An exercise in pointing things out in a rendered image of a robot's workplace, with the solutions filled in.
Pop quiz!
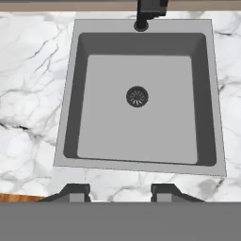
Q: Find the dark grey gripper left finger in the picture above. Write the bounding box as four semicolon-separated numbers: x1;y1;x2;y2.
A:
39;184;92;203

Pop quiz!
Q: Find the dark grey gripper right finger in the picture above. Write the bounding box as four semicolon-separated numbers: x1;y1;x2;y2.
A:
150;184;205;203

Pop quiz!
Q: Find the grey kitchen sink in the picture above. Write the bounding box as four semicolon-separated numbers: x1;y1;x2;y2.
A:
53;18;228;177

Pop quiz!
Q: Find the black sink tap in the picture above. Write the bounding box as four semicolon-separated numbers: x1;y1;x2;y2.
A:
133;0;169;33

